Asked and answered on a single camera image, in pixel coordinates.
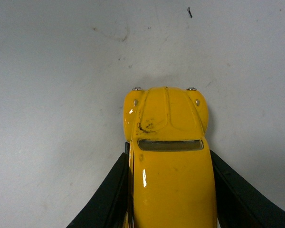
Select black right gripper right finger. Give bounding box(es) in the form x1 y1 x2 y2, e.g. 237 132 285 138
210 151 285 228

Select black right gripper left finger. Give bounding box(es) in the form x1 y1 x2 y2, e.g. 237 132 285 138
68 153 128 228

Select yellow beetle toy car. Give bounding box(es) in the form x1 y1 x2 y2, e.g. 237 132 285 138
123 87 218 228

